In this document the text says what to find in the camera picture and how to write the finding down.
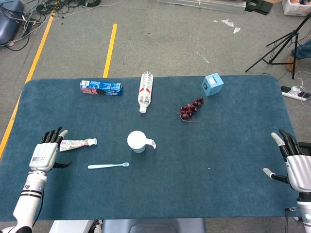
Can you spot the blue table mat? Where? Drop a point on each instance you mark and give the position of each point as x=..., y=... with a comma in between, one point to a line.
x=170, y=174

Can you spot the white plastic basket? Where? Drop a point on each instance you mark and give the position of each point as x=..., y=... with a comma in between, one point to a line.
x=291, y=9

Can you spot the clear plastic water bottle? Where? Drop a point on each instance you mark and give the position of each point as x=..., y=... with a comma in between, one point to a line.
x=145, y=92

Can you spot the dark blue rounded machine base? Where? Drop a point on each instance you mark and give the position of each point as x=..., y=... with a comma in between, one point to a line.
x=7, y=26

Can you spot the bunch of red grapes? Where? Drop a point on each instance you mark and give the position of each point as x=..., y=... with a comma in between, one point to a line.
x=190, y=108

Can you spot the light blue toothbrush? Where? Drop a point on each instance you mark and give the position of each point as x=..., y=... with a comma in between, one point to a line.
x=104, y=166

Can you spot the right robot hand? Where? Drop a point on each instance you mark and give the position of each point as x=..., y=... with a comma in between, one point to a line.
x=300, y=172

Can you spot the black metal bracket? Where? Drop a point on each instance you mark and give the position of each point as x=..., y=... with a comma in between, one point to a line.
x=260, y=8

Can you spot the light blue cardboard box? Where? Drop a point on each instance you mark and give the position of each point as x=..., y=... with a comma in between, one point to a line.
x=212, y=85

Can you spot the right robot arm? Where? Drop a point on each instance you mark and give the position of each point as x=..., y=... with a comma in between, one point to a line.
x=305, y=213

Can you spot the white robot body panel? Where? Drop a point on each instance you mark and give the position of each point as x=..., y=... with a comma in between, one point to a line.
x=70, y=227

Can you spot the blue cookie box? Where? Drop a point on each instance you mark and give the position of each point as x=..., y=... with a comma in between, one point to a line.
x=102, y=88

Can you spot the black tripod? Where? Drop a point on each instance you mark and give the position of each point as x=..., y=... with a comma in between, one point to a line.
x=296, y=33

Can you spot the crumpled white paper scrap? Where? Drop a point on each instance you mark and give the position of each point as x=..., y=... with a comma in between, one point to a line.
x=228, y=23
x=236, y=30

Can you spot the aluminium rails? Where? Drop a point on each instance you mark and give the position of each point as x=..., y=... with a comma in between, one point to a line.
x=218, y=6

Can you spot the person in blue jeans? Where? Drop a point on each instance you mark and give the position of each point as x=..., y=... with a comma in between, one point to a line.
x=303, y=51

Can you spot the white power strip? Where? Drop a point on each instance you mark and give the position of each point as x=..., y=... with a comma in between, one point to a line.
x=291, y=93

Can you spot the white toothpaste tube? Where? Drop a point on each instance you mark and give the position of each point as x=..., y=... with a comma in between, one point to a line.
x=77, y=143

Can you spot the grey robot torso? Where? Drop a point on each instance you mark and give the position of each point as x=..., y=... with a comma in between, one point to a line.
x=155, y=227

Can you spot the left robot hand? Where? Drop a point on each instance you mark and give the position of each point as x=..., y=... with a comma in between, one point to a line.
x=42, y=155

